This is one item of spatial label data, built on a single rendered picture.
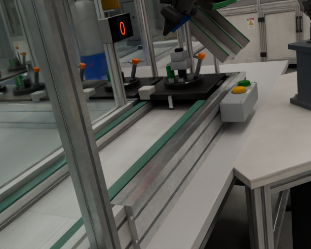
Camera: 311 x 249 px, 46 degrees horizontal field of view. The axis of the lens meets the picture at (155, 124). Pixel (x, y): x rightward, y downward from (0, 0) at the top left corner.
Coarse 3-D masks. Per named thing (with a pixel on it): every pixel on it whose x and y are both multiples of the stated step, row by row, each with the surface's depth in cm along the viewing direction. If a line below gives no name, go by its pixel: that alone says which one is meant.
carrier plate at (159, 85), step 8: (208, 80) 127; (216, 80) 126; (160, 88) 128; (192, 88) 121; (200, 88) 119; (208, 88) 117; (152, 96) 122; (160, 96) 121; (176, 96) 118; (184, 96) 117; (192, 96) 116; (200, 96) 115; (208, 96) 116
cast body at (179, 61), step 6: (180, 48) 123; (174, 54) 124; (180, 54) 123; (186, 54) 125; (174, 60) 124; (180, 60) 124; (186, 60) 123; (174, 66) 125; (180, 66) 124; (186, 66) 123
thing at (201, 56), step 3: (198, 54) 121; (201, 54) 121; (204, 54) 122; (195, 57) 122; (198, 57) 122; (201, 57) 121; (198, 60) 122; (201, 60) 122; (198, 63) 123; (198, 66) 123; (198, 69) 124; (195, 72) 124; (198, 72) 124
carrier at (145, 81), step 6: (126, 78) 143; (138, 78) 140; (144, 78) 147; (156, 78) 144; (162, 78) 144; (126, 84) 133; (132, 84) 134; (138, 84) 137; (144, 84) 137; (150, 84) 135; (126, 90) 133; (132, 90) 131; (126, 96) 127; (132, 96) 125; (138, 96) 127
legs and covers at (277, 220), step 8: (232, 184) 94; (240, 184) 215; (280, 192) 195; (288, 192) 198; (224, 200) 87; (280, 200) 189; (288, 200) 206; (280, 208) 182; (288, 208) 208; (216, 216) 82; (280, 216) 176; (272, 224) 172; (280, 224) 172; (208, 232) 77; (200, 248) 73
